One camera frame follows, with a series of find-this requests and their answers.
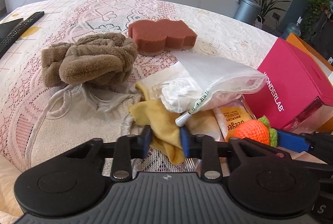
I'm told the white lace tablecloth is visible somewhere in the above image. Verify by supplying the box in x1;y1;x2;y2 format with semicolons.
1;0;277;171

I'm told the grey beige drawstring cloth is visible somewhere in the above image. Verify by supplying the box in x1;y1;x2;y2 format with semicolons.
26;84;140;168

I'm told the orange crochet carrot toy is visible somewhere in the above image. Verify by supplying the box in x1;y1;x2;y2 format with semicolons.
231;116;278;147

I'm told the white zip mesh bag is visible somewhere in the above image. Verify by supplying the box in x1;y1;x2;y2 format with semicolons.
141;51;266;126

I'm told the yellow cloth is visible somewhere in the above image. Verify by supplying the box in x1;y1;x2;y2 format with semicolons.
129;82;221;165

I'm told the brown fluffy towel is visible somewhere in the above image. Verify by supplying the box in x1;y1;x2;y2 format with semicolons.
41;32;138;88

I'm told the black flat device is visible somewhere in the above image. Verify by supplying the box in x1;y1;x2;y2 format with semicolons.
0;18;24;41

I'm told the pink Wonderlab box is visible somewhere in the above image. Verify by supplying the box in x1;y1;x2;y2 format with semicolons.
244;38;332;134

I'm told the potted long-leaf plant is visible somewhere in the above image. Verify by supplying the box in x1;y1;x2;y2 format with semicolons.
254;0;291;29

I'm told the red-brown sponge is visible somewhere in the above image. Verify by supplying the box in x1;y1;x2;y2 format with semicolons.
128;19;197;55

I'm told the black remote control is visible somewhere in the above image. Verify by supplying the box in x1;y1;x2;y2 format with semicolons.
1;11;45;57

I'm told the dark cabinet with plants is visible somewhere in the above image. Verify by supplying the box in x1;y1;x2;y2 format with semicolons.
302;0;332;65

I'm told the blue water jug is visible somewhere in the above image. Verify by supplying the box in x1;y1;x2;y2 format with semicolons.
281;16;303;40

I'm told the orange cardboard box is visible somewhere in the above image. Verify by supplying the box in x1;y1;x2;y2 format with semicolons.
286;33;332;134

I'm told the yellow snack packet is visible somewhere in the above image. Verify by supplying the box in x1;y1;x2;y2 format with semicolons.
213;97;256;141

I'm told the blue-grey trash bin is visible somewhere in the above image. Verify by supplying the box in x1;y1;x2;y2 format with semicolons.
234;0;261;25

